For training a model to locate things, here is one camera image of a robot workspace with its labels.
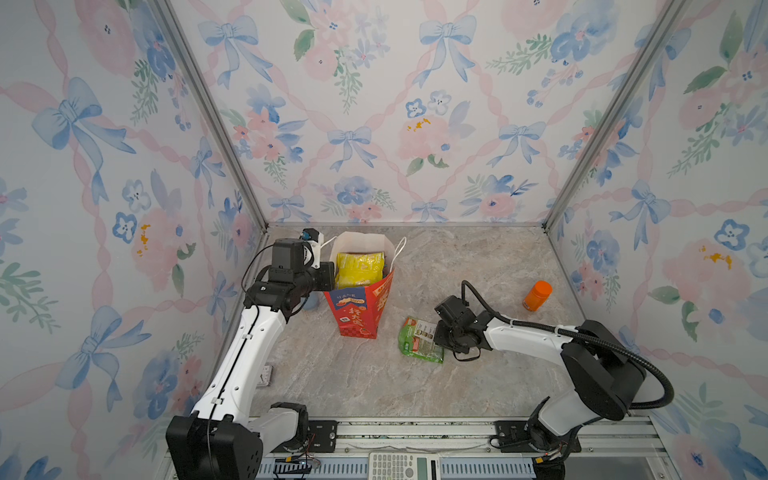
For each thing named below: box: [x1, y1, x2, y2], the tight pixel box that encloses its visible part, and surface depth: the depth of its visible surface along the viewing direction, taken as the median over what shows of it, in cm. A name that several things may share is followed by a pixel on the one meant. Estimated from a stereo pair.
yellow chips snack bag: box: [335, 252, 386, 289], surface depth 82 cm
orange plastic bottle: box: [522, 280, 553, 312], surface depth 94 cm
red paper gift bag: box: [324, 231, 394, 339], surface depth 83 cm
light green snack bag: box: [398, 316, 444, 364], surface depth 90 cm
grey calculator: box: [368, 452, 441, 480], surface depth 70 cm
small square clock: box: [256, 365, 274, 389], surface depth 83 cm
